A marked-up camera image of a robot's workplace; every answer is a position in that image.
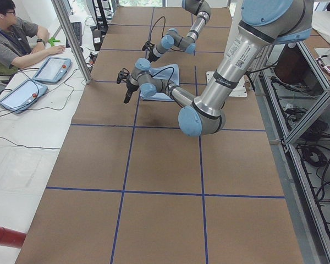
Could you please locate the seated person grey shirt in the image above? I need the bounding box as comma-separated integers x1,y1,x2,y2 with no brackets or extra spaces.
0,1,65,76

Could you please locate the blue teach pendant near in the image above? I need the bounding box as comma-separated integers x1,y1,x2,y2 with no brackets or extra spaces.
0,80,48,113

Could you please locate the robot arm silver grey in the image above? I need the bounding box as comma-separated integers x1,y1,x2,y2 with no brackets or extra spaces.
117,1,314,136
142,0,211,62

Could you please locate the brown paper table cover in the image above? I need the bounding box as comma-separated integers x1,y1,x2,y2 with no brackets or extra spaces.
17,7,303,263

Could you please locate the aluminium frame post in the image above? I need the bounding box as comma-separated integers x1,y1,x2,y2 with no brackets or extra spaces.
51,0,91,84

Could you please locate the red cylinder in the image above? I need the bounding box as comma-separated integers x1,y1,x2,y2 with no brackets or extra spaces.
0,226,26,249

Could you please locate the blue teach pendant far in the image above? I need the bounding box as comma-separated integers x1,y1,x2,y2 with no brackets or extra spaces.
32,57,72,84

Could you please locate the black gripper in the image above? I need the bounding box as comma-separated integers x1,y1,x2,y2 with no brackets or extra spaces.
148,49,161,62
123,78,139,104

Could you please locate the blue teach pendant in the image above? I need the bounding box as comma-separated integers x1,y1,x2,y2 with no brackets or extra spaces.
32,57,72,84
0,80,48,113

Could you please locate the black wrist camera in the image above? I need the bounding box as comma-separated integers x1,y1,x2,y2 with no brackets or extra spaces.
116,68,130,84
142,40,155,52

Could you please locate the black cable on white table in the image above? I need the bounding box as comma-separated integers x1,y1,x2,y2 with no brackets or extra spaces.
0,68,78,151

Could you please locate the light blue t-shirt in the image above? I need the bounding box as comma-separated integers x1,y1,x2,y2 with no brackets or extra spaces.
140,64,180,102

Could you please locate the black keyboard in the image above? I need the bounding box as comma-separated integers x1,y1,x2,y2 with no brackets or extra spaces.
70,21,83,47

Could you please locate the aluminium frame rack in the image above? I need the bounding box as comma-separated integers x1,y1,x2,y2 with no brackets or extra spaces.
256,37,330,263

